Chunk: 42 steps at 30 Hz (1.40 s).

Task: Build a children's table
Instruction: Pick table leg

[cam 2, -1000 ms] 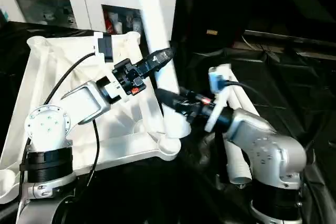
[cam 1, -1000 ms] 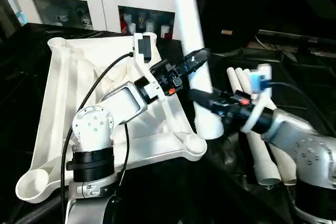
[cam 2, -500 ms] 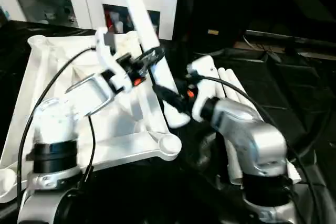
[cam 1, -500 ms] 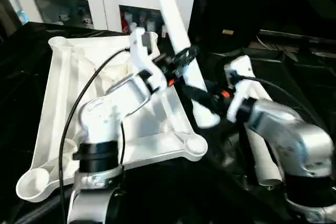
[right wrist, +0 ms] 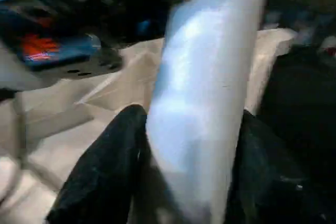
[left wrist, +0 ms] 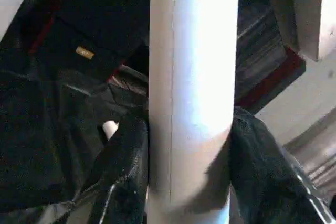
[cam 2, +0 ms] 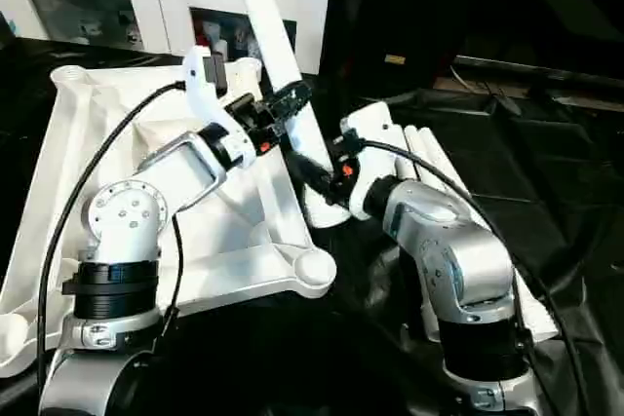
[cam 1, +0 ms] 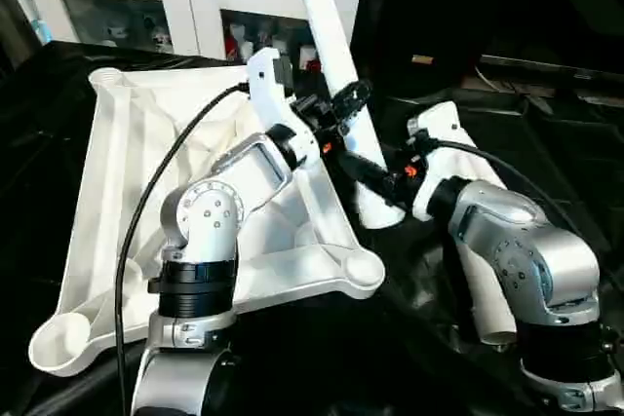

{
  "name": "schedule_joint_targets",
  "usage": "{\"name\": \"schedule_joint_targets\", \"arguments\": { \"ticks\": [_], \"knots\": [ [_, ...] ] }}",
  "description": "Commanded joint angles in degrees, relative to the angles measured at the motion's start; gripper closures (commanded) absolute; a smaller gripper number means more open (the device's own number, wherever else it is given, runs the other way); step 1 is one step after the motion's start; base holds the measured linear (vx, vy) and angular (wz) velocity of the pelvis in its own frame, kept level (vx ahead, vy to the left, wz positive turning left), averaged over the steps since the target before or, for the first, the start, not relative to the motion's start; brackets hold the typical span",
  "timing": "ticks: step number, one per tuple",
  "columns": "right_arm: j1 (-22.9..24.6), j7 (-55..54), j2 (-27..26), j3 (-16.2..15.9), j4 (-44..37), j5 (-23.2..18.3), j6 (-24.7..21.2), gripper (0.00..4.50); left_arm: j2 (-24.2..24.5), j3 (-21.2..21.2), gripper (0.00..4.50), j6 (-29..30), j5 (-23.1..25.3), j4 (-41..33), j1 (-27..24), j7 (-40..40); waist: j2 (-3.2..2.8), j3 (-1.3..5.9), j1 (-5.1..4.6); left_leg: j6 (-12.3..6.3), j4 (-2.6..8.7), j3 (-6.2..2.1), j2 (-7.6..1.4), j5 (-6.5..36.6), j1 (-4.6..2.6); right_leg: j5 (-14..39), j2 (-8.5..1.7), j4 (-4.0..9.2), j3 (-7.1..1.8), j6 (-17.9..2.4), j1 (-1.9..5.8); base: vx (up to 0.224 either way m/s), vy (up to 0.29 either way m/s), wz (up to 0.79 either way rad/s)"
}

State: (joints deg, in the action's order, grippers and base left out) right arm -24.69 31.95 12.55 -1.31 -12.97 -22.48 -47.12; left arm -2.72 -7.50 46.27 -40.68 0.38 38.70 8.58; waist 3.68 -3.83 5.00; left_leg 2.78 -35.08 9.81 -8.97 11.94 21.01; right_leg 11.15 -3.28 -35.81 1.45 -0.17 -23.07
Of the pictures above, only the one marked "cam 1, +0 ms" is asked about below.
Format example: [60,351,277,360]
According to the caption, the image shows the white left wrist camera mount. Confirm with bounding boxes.
[245,47,324,171]

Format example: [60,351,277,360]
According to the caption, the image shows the white cup with red label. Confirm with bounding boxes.
[299,45,323,72]

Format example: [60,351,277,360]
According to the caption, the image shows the black television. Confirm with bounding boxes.
[480,0,624,85]

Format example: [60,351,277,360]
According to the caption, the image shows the red white bottle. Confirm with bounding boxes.
[224,23,245,60]

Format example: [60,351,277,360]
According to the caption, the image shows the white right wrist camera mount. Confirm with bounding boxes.
[406,100,463,221]

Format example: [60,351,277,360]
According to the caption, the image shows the white plastic table top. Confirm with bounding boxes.
[27,62,387,379]

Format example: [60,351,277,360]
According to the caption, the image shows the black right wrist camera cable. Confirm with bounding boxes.
[427,139,624,293]

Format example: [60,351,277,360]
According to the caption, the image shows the black plastic mat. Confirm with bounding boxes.
[0,40,624,416]

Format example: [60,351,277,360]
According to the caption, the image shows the black case with label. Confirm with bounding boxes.
[360,0,488,95]

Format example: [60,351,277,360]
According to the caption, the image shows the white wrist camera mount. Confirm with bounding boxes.
[245,47,324,171]
[406,100,463,221]

